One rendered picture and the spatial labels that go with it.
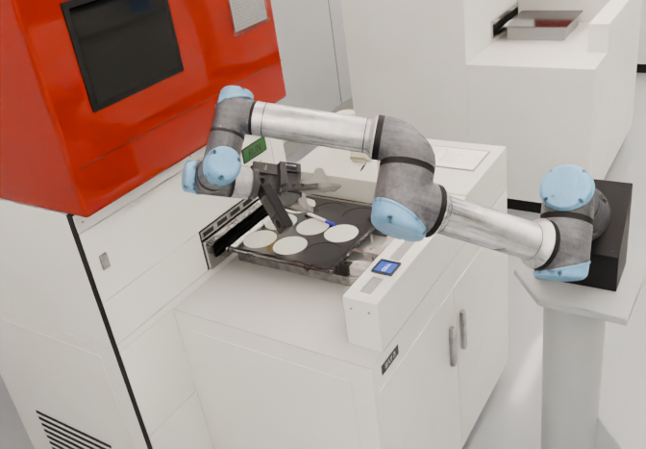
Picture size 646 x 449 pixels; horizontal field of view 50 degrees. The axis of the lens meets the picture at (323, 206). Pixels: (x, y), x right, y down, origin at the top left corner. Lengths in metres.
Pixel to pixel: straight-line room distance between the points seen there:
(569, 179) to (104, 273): 1.12
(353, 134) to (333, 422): 0.77
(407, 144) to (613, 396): 1.62
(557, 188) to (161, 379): 1.16
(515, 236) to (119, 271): 0.96
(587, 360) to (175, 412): 1.16
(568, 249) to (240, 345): 0.86
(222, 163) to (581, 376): 1.16
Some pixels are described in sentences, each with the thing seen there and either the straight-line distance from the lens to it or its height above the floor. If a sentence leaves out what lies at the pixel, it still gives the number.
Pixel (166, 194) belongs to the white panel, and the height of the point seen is 1.13.
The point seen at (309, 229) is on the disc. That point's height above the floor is 0.90.
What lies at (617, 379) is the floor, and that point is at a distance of 2.86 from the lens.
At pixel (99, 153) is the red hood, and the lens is 1.64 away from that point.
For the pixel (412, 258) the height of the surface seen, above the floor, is 0.96.
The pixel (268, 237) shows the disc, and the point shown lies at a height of 0.90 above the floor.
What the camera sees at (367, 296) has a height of 0.96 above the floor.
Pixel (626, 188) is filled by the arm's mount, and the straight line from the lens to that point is 1.86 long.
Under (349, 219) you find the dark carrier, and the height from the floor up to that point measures 0.90.
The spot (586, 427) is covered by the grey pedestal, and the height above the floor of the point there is 0.33.
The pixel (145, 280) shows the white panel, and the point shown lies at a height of 0.95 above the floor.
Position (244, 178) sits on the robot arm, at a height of 1.26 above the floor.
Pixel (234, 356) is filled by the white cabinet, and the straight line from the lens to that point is 1.91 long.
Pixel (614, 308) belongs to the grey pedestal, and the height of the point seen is 0.82.
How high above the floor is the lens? 1.89
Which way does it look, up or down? 27 degrees down
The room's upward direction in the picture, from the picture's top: 9 degrees counter-clockwise
